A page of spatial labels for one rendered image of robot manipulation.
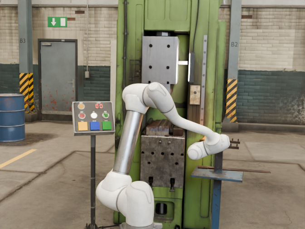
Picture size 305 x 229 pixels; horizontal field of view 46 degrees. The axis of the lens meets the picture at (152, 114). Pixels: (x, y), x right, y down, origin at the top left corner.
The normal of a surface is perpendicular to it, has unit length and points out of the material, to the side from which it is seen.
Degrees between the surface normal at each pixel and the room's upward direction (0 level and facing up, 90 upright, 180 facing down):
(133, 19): 90
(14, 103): 90
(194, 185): 90
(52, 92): 90
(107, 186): 68
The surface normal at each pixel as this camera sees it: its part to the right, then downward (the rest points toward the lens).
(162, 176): -0.11, 0.13
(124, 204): -0.69, 0.04
